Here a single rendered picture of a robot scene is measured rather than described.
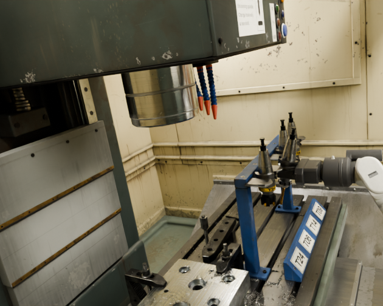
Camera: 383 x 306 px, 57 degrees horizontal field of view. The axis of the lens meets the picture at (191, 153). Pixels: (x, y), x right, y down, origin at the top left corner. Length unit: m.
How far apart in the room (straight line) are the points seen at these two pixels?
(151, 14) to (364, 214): 1.35
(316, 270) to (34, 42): 0.99
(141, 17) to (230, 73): 1.19
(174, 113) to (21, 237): 0.58
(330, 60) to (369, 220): 0.71
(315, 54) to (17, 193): 1.29
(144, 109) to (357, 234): 1.18
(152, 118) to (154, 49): 0.16
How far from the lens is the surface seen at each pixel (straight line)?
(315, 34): 1.70
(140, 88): 0.74
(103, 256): 1.34
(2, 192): 1.05
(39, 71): 0.87
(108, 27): 0.72
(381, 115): 1.72
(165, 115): 0.74
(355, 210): 1.76
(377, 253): 1.63
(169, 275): 1.09
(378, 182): 1.07
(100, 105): 1.34
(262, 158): 1.04
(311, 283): 1.16
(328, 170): 1.11
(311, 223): 1.36
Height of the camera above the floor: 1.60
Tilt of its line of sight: 16 degrees down
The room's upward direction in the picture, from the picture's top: 9 degrees counter-clockwise
